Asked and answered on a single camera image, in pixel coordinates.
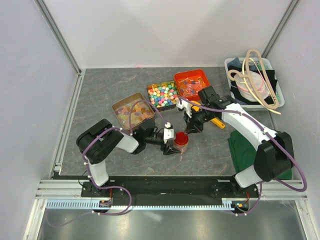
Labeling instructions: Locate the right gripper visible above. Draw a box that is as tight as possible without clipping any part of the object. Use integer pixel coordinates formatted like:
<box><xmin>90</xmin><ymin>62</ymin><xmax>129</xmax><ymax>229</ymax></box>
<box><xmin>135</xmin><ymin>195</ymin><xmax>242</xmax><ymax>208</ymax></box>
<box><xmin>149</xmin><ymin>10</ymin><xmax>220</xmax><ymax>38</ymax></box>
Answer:
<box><xmin>183</xmin><ymin>107</ymin><xmax>216</xmax><ymax>136</ymax></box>

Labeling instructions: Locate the red jar lid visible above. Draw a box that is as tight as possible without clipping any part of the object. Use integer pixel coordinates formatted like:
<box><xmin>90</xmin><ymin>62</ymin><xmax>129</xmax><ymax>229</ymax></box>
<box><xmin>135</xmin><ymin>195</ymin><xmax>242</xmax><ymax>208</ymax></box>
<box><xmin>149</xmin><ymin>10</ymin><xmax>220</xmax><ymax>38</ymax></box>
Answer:
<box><xmin>174</xmin><ymin>131</ymin><xmax>189</xmax><ymax>146</ymax></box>

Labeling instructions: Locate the clear glass jar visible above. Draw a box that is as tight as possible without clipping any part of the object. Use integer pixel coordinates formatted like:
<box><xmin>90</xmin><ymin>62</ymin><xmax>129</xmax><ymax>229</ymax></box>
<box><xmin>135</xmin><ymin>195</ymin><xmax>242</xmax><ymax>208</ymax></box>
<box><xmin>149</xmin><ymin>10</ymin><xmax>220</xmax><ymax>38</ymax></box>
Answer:
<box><xmin>174</xmin><ymin>142</ymin><xmax>188</xmax><ymax>160</ymax></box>

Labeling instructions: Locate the yellow plastic scoop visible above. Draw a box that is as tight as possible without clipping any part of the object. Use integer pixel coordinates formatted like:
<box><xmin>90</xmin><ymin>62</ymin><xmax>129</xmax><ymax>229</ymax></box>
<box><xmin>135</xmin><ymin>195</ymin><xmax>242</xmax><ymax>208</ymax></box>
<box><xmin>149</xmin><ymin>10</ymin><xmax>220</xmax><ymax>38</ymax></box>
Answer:
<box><xmin>191</xmin><ymin>100</ymin><xmax>225</xmax><ymax>129</ymax></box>

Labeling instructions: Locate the brown tin of popsicle candies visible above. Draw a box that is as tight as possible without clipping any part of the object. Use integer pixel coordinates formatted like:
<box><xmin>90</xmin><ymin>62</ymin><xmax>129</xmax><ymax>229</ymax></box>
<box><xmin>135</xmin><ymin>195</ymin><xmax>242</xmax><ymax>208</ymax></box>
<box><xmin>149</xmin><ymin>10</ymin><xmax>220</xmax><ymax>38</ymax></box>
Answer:
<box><xmin>112</xmin><ymin>92</ymin><xmax>155</xmax><ymax>131</ymax></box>

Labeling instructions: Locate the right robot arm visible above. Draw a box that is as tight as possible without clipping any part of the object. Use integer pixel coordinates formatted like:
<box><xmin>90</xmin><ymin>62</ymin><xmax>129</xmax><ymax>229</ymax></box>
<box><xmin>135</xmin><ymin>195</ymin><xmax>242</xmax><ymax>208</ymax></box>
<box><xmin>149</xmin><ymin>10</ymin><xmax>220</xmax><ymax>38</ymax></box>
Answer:
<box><xmin>177</xmin><ymin>86</ymin><xmax>294</xmax><ymax>197</ymax></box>

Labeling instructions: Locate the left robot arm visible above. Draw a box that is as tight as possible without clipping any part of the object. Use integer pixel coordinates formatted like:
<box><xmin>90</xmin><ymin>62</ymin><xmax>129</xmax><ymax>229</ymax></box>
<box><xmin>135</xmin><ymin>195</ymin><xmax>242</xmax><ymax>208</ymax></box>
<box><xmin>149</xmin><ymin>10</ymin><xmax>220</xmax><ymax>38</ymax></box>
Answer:
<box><xmin>76</xmin><ymin>119</ymin><xmax>181</xmax><ymax>197</ymax></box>

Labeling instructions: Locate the tin of colourful star candies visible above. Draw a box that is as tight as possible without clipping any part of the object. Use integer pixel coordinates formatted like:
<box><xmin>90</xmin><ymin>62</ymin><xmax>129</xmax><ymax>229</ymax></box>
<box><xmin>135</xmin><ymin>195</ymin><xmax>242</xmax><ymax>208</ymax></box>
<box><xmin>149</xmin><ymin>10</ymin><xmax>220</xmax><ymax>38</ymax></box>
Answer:
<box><xmin>146</xmin><ymin>80</ymin><xmax>180</xmax><ymax>112</ymax></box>

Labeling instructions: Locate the orange box of candies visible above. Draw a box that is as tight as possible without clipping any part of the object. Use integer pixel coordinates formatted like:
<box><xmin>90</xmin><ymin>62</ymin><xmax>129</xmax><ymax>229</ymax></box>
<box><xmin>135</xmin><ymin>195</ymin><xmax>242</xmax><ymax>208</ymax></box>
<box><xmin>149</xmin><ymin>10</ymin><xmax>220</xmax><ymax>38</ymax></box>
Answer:
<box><xmin>173</xmin><ymin>69</ymin><xmax>211</xmax><ymax>101</ymax></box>

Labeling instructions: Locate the spilled popsicle candy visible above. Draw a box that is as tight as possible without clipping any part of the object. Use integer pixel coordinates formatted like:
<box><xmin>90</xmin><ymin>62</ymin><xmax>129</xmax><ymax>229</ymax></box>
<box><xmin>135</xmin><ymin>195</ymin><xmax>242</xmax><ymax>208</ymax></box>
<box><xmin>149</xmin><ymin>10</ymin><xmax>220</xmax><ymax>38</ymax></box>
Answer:
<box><xmin>147</xmin><ymin>167</ymin><xmax>154</xmax><ymax>173</ymax></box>

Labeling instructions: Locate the green cloth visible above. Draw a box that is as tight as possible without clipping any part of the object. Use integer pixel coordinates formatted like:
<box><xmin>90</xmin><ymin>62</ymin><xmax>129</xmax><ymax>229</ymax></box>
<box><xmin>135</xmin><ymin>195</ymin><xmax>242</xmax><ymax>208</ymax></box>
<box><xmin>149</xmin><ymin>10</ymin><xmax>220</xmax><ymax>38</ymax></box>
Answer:
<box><xmin>227</xmin><ymin>129</ymin><xmax>293</xmax><ymax>180</ymax></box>

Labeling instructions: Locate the white laundry basket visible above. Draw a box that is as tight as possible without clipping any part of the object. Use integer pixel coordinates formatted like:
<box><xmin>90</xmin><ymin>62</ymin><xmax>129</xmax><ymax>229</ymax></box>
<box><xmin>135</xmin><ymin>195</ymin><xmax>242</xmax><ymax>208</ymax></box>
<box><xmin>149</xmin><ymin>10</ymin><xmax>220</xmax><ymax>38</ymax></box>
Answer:
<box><xmin>224</xmin><ymin>56</ymin><xmax>285</xmax><ymax>114</ymax></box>

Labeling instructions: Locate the beige clothes hanger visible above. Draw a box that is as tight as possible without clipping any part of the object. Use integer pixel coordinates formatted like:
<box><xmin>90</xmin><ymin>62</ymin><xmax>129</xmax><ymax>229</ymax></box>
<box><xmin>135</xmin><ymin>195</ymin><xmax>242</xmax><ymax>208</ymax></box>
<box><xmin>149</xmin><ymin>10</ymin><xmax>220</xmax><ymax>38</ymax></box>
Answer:
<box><xmin>227</xmin><ymin>49</ymin><xmax>281</xmax><ymax>115</ymax></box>

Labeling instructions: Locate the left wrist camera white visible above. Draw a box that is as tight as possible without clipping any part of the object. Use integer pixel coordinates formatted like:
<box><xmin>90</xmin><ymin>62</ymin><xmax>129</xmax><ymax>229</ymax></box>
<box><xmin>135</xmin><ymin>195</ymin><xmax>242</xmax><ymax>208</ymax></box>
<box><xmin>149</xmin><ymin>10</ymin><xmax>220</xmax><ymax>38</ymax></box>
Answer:
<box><xmin>163</xmin><ymin>122</ymin><xmax>175</xmax><ymax>144</ymax></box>

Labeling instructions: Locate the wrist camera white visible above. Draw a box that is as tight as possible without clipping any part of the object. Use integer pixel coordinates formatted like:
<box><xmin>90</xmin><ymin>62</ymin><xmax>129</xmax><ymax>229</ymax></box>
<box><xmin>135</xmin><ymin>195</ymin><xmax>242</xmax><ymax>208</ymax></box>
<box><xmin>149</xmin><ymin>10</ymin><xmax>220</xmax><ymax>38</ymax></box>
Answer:
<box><xmin>176</xmin><ymin>98</ymin><xmax>192</xmax><ymax>118</ymax></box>
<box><xmin>163</xmin><ymin>122</ymin><xmax>175</xmax><ymax>144</ymax></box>

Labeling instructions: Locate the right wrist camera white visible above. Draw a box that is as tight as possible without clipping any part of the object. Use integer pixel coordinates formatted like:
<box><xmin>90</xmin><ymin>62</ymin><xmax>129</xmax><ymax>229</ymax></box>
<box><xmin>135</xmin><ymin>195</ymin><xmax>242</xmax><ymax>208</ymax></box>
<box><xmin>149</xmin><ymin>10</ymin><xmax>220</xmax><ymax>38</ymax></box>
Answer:
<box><xmin>176</xmin><ymin>98</ymin><xmax>192</xmax><ymax>118</ymax></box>

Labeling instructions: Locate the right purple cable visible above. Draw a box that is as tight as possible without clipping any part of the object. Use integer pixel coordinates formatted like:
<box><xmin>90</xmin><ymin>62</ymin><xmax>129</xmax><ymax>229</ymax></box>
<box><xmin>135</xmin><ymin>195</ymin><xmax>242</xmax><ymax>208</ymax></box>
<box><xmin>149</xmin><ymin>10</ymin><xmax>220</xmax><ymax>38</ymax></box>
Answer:
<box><xmin>178</xmin><ymin>97</ymin><xmax>308</xmax><ymax>217</ymax></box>

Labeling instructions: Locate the purple cable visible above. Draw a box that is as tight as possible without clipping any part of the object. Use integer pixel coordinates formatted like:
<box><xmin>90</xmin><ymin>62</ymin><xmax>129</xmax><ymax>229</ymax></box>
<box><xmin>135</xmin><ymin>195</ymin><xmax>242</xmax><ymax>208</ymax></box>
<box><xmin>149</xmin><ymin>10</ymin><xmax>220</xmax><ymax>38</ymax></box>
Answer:
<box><xmin>178</xmin><ymin>97</ymin><xmax>308</xmax><ymax>217</ymax></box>
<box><xmin>45</xmin><ymin>99</ymin><xmax>171</xmax><ymax>228</ymax></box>

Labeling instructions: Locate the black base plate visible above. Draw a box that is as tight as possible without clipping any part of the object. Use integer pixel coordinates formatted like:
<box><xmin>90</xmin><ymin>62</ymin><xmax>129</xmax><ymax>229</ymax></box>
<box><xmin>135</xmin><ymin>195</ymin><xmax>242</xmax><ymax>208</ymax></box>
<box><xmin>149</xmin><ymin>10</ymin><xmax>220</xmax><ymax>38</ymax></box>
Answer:
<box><xmin>81</xmin><ymin>176</ymin><xmax>259</xmax><ymax>205</ymax></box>

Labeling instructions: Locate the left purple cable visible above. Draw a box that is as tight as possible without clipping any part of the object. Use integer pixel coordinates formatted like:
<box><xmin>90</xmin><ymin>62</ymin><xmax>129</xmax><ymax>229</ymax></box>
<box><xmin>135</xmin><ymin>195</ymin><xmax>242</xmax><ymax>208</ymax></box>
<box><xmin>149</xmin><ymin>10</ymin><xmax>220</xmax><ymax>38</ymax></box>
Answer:
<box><xmin>45</xmin><ymin>99</ymin><xmax>171</xmax><ymax>228</ymax></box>

